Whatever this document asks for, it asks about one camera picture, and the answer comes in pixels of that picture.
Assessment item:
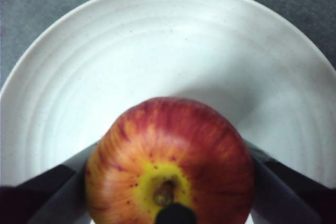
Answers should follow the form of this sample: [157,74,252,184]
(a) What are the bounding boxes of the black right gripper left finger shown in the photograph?
[0,142,99,224]

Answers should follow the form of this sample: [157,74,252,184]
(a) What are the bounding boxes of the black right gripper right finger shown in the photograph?
[246,141,336,224]

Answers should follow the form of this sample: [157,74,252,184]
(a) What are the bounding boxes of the red yellow apple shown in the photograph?
[84,97,256,224]

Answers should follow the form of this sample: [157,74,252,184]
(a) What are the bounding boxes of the cream pale yellow plate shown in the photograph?
[0,0,336,224]

